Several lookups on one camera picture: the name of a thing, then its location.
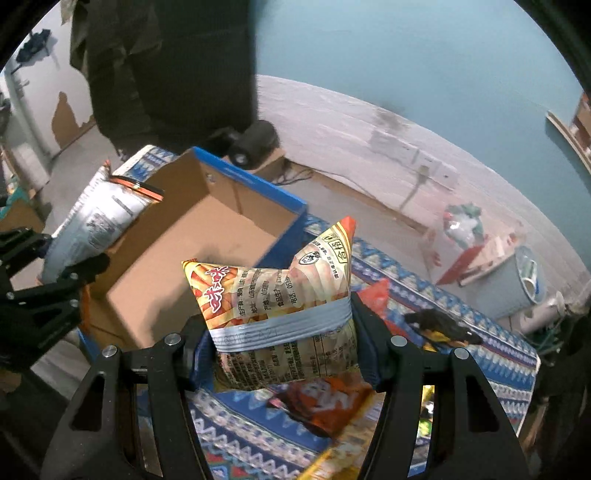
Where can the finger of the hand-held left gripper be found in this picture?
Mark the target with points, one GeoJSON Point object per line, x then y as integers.
{"type": "Point", "coordinates": [27, 244]}
{"type": "Point", "coordinates": [51, 304]}

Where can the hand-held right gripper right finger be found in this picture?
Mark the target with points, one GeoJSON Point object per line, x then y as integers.
{"type": "Point", "coordinates": [365, 344]}

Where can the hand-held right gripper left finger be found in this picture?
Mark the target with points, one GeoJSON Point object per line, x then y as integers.
{"type": "Point", "coordinates": [204, 353]}

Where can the red-orange cartoon snack packet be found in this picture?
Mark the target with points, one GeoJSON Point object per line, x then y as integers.
{"type": "Point", "coordinates": [375, 295]}

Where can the silver snack bag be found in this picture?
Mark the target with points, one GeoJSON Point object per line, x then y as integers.
{"type": "Point", "coordinates": [97, 217]}

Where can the yellow striped snack packet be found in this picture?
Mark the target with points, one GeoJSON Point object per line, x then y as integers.
{"type": "Point", "coordinates": [277, 300]}

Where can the blue cardboard box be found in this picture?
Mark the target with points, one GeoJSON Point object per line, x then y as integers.
{"type": "Point", "coordinates": [184, 249]}

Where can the gold snack packet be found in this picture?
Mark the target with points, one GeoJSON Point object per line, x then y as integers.
{"type": "Point", "coordinates": [341, 457]}

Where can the orange snack packet white print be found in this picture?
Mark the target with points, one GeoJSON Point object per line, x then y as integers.
{"type": "Point", "coordinates": [318, 401]}

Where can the black snack packet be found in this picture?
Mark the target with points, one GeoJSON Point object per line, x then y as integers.
{"type": "Point", "coordinates": [438, 325]}

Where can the blue patterned blanket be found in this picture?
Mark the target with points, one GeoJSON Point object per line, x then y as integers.
{"type": "Point", "coordinates": [258, 443]}

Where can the red and white carton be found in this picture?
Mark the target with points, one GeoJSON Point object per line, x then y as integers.
{"type": "Point", "coordinates": [466, 263]}

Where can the white plastic bag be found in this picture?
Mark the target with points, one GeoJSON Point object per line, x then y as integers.
{"type": "Point", "coordinates": [461, 226]}

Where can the grey trash bin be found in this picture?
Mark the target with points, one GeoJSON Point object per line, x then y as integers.
{"type": "Point", "coordinates": [517, 286]}

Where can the white paper roll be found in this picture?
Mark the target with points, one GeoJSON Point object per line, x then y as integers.
{"type": "Point", "coordinates": [545, 314]}

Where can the dark blue hanging cloth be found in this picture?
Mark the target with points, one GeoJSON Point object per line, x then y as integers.
{"type": "Point", "coordinates": [32, 44]}

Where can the black round device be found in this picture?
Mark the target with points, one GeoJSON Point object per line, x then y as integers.
{"type": "Point", "coordinates": [254, 141]}

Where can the wooden shelf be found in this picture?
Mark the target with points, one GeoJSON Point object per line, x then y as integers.
{"type": "Point", "coordinates": [575, 134]}

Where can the white wall socket strip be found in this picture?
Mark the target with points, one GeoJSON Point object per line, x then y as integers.
{"type": "Point", "coordinates": [415, 152]}

